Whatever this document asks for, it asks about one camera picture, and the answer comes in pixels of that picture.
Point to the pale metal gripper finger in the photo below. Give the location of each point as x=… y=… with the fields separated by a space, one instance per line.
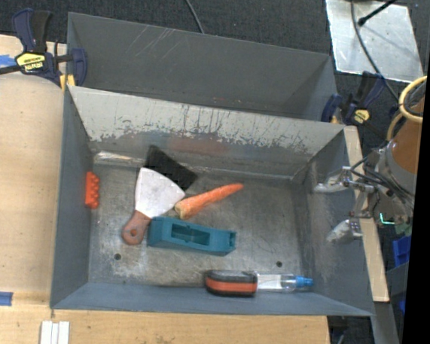
x=341 y=232
x=329 y=186

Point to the clear bottle with blue cap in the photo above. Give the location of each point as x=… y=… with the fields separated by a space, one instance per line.
x=280 y=282

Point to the black and orange sponge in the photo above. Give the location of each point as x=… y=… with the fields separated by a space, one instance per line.
x=230 y=284

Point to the orange carrot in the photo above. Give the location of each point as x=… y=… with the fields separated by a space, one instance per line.
x=206 y=198

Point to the grey metal bin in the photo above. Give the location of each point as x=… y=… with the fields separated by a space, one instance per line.
x=203 y=140

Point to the black flat wedge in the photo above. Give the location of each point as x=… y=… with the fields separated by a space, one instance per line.
x=170 y=165

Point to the teal plastic block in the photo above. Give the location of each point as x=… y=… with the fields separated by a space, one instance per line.
x=163 y=236

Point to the orange toy brick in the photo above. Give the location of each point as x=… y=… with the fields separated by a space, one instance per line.
x=92 y=190

